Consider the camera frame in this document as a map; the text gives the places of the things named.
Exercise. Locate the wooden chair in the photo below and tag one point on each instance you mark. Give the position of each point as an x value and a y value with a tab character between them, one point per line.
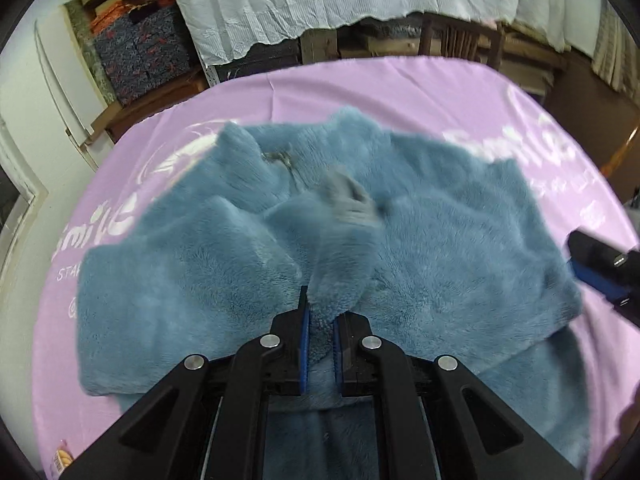
461	39

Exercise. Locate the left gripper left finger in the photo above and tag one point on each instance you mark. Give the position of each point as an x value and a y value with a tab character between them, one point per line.
206	419

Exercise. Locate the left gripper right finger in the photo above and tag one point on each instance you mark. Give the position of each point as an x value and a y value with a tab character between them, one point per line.
436	419

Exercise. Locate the blue fleece garment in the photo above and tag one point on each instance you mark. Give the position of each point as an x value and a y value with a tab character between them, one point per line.
440	250

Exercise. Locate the dark patterned fabric storage box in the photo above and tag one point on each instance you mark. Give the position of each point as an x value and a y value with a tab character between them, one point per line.
145	49

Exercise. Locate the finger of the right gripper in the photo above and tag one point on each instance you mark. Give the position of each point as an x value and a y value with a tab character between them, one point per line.
608	270

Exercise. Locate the brown wooden cabinet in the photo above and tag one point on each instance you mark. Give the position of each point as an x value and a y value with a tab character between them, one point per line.
116	119

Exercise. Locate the purple printed bed sheet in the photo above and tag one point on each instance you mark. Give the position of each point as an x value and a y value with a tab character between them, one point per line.
465	103

